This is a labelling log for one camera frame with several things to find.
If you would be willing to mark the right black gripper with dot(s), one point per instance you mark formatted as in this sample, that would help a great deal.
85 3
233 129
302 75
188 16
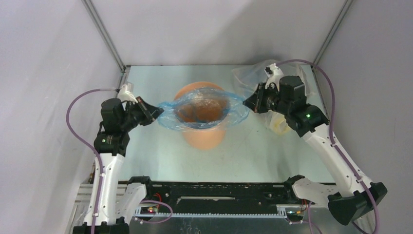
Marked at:
260 99

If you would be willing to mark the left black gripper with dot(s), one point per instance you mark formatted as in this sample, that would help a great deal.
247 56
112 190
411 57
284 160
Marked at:
150 113

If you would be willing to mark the translucent white plastic bag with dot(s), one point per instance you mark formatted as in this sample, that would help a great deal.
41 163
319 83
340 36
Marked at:
246 79

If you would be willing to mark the blue plastic trash bag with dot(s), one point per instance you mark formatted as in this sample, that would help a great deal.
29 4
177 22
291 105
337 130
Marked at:
203 108

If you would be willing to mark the orange plastic trash bin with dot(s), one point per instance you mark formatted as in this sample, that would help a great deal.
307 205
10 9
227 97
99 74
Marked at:
202 139

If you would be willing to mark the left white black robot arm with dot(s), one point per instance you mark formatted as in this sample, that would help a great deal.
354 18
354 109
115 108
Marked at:
105 214

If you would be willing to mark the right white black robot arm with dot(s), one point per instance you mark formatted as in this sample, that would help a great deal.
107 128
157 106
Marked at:
329 155

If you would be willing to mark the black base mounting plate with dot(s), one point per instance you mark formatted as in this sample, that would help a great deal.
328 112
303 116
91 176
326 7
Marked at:
213 198

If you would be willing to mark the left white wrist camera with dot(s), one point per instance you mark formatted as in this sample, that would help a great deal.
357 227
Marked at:
125 93

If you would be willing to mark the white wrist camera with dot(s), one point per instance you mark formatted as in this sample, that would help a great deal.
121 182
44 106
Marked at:
125 93
274 74

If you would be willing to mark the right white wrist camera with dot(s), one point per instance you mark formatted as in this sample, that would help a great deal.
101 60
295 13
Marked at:
274 74

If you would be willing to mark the left side aluminium rail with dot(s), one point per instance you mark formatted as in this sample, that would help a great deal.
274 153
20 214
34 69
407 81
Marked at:
123 77

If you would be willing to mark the aluminium frame rail front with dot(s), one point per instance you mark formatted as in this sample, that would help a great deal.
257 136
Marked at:
150 207

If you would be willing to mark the left aluminium corner post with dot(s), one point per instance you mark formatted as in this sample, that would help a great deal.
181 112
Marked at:
104 33

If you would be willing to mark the aluminium corner post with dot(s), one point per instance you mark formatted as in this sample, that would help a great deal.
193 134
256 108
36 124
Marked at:
104 33
333 30

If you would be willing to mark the right aluminium corner post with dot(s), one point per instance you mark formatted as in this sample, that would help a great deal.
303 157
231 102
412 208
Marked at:
333 30

